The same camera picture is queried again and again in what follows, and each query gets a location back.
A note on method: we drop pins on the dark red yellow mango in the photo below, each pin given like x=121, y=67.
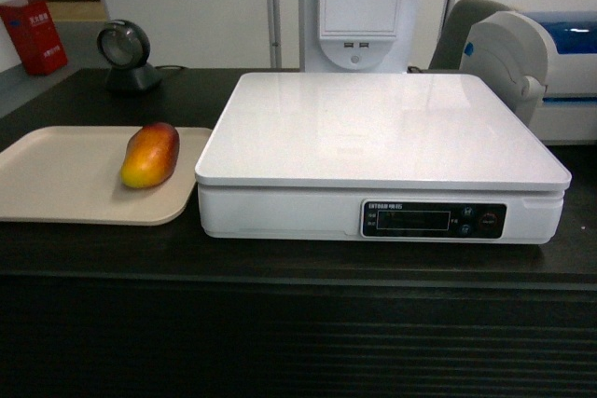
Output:
x=151, y=156

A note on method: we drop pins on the white digital checkout scale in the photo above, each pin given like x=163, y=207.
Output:
x=376, y=157

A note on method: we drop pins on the black checkout counter cabinet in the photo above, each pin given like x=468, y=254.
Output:
x=165, y=311

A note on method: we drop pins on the white receipt printer kiosk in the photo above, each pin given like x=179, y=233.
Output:
x=368, y=36

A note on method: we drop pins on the black barcode scanner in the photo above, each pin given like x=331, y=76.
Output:
x=126, y=47

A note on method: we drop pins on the beige plastic tray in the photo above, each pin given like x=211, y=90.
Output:
x=70, y=174

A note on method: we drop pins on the white blue label printer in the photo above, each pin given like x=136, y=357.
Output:
x=542, y=65

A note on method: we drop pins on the red fire extinguisher box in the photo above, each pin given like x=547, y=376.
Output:
x=34, y=36

